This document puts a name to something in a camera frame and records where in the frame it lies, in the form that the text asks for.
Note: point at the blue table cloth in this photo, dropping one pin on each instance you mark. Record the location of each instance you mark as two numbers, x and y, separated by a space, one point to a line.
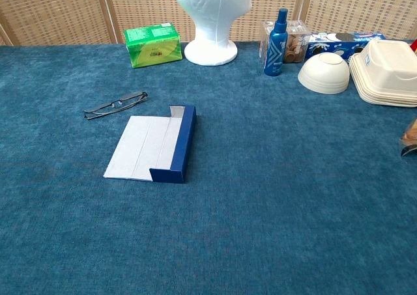
260 177

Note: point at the blue sandwich cookie box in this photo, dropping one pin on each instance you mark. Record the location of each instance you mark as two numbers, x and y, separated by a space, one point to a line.
329 42

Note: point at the white upturned bowl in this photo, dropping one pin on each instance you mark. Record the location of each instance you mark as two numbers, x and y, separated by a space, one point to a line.
322 73

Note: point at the blue spray bottle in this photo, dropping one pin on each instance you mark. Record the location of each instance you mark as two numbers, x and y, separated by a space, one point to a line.
276 47

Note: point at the small beige pulp lunch box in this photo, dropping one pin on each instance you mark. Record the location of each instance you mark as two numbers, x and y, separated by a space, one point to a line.
387 64

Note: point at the stack of white trays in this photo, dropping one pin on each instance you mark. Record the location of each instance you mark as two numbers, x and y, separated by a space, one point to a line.
384 96

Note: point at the green cardboard box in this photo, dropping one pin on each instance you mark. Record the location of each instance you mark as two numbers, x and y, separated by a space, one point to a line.
153 47

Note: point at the white foam mannequin head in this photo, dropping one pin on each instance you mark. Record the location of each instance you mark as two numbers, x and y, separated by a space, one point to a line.
211 21

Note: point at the blue and white glasses case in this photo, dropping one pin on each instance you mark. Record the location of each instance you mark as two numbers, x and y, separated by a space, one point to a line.
143 145

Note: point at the thin-framed eyeglasses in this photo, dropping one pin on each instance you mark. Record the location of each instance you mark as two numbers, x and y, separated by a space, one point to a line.
128 97

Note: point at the bread in clear bag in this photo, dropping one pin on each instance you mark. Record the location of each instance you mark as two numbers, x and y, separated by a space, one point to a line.
410 138

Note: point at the clear plastic cookie box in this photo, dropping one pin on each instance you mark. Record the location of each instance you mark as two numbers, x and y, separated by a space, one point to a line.
296 44

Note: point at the woven bamboo folding screen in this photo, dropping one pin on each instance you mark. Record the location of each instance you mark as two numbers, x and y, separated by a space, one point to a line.
49 11

